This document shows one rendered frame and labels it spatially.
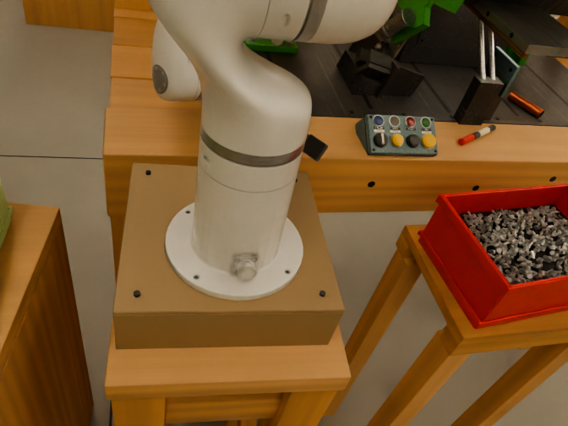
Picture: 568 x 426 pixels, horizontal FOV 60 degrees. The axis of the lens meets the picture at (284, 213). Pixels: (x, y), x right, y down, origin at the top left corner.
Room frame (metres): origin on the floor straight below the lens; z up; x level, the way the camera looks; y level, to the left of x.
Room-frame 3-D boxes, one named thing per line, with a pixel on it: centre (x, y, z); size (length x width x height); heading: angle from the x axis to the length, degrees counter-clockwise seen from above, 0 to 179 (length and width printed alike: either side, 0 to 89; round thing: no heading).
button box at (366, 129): (0.87, -0.18, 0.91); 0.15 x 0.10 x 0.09; 113
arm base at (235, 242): (0.46, 0.06, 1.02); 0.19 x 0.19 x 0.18
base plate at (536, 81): (1.22, -0.24, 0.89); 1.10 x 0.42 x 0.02; 113
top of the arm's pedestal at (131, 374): (0.46, 0.05, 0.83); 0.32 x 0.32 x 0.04; 18
